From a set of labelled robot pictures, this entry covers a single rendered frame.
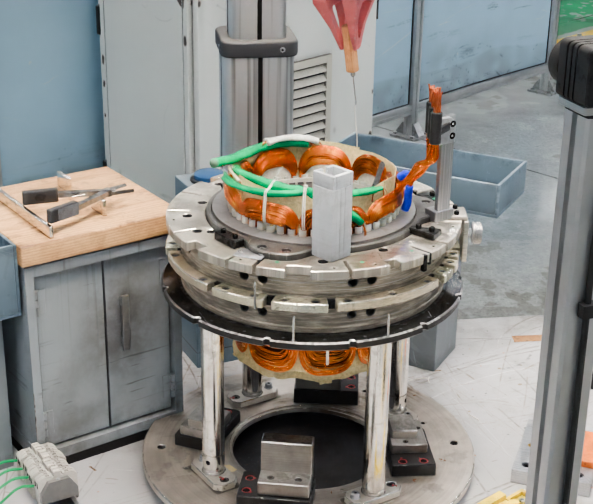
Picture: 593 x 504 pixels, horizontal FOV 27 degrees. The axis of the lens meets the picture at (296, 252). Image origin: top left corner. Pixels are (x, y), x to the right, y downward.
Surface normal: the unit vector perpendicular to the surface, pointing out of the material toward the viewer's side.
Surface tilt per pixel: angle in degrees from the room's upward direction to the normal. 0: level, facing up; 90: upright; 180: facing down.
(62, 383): 90
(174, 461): 0
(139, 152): 92
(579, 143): 90
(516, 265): 0
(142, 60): 90
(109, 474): 0
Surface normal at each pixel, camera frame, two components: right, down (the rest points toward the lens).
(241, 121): 0.15, 0.39
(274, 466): -0.12, 0.39
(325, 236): -0.72, 0.26
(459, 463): 0.01, -0.92
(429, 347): -0.46, 0.34
